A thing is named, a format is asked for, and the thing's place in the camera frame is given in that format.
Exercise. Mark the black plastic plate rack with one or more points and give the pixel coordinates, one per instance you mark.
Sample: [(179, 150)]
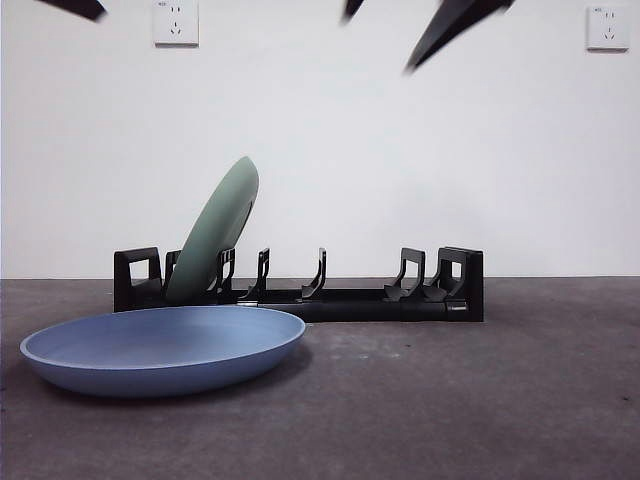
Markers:
[(375, 307)]

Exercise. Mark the pale green plate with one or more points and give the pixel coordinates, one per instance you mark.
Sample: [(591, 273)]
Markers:
[(220, 220)]

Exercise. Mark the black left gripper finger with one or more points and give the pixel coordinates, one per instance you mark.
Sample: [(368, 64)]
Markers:
[(80, 7)]

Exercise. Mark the light blue plate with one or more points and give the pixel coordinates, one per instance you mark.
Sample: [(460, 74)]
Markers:
[(160, 350)]

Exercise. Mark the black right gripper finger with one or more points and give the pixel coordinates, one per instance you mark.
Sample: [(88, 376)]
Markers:
[(450, 25), (351, 7)]

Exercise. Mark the white wall socket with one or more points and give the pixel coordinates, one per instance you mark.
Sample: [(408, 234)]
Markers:
[(176, 22), (607, 29)]

